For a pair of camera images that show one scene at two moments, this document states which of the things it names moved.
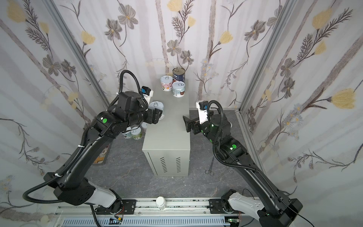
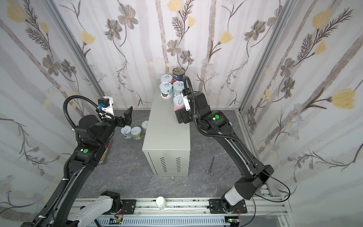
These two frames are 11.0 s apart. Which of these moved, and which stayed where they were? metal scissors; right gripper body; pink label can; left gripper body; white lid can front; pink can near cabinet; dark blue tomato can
Moved: white lid can front; left gripper body; right gripper body
Stayed: pink label can; pink can near cabinet; dark blue tomato can; metal scissors
